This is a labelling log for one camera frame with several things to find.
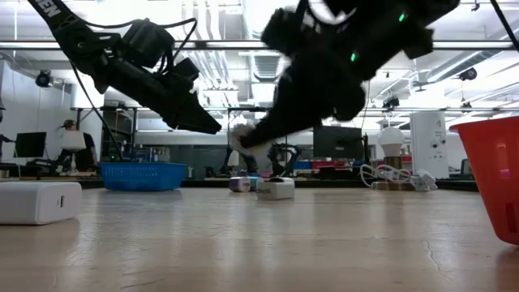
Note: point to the white square charger block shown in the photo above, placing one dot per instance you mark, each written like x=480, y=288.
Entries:
x=36, y=203

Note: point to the white lamp shade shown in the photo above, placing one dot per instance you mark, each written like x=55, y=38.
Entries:
x=73, y=140

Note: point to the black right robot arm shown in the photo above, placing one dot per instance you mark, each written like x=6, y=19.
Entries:
x=425, y=16

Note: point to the person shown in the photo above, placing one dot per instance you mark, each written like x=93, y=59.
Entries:
x=89, y=150

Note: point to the black ceiling camera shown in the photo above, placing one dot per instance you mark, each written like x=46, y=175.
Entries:
x=468, y=74
x=44, y=78

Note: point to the orange plastic basket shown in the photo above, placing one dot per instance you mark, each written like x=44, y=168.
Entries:
x=494, y=174

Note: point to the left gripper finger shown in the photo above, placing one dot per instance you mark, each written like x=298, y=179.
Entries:
x=194, y=117

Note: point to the teal white wall charger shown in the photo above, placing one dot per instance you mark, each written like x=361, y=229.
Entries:
x=254, y=183

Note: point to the white bulb and wrappers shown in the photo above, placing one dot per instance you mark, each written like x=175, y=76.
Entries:
x=391, y=140

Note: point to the blue plastic basket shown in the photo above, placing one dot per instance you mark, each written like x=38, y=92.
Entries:
x=142, y=177

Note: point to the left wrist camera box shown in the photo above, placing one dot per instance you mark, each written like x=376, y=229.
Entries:
x=148, y=40

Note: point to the dark storage shelf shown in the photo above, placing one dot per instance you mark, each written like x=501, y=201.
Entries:
x=117, y=138

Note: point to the red storage bin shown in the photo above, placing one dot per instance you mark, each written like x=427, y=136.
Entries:
x=328, y=164

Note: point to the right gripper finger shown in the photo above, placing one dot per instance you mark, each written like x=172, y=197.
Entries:
x=292, y=117

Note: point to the small white wall charger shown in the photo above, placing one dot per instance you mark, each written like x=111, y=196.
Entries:
x=236, y=134

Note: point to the blue storage bin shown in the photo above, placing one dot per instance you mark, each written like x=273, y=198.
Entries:
x=302, y=165

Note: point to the white grey wall charger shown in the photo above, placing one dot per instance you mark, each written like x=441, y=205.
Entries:
x=275, y=190

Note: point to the black monitor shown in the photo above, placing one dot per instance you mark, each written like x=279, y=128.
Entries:
x=30, y=144
x=340, y=144

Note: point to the black background robot arm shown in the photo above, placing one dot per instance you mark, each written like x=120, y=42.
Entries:
x=290, y=156

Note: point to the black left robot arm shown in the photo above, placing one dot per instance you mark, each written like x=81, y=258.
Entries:
x=65, y=28

